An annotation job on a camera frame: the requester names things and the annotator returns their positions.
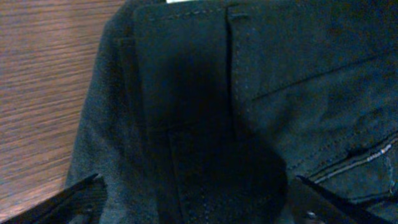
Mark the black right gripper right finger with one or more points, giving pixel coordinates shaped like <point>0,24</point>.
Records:
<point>311,203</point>

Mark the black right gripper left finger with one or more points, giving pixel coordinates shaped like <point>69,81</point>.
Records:
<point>81,203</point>

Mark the black trousers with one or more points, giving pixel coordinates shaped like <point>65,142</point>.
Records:
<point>205,111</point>

